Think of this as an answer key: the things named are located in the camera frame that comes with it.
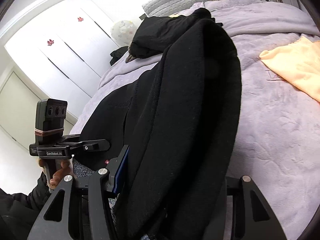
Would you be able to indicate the black folded garment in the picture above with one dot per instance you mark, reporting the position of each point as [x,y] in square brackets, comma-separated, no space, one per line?
[155,34]

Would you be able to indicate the person's black sleeve forearm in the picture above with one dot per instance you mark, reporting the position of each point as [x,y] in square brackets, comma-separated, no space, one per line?
[19,211]

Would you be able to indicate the orange peach garment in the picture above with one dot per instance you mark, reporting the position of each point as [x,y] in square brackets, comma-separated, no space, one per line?
[297,63]

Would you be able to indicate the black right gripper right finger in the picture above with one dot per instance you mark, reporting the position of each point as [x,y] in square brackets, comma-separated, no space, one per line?
[252,216]

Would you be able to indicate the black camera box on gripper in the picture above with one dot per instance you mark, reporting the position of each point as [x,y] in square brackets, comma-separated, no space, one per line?
[49,121]

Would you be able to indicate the black and grey patterned pants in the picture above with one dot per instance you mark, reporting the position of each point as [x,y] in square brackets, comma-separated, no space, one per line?
[178,112]

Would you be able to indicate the white wardrobe with red stickers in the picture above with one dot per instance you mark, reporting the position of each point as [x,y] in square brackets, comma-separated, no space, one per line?
[71,40]

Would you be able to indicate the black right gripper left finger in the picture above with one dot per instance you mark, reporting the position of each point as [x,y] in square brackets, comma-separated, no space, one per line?
[79,207]

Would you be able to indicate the lilac fleece bed blanket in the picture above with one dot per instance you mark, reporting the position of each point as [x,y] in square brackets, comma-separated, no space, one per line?
[277,142]

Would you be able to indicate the person's left hand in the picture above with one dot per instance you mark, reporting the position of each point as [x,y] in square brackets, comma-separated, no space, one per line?
[64,170]

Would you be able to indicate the black clothes pile beside bed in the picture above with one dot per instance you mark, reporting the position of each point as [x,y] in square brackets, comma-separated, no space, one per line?
[118,54]

